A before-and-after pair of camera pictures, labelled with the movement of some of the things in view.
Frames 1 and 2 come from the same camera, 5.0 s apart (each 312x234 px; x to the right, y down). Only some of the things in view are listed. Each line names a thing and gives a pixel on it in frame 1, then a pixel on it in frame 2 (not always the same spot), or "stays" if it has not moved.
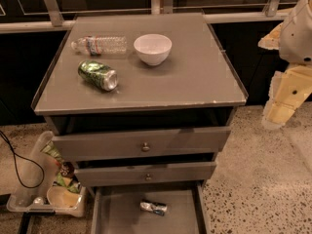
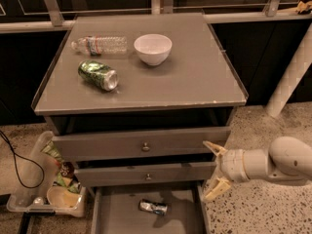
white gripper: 297,36 -> 232,164
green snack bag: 51,149 stays
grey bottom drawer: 116,209 stays
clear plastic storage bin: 43,174 stays
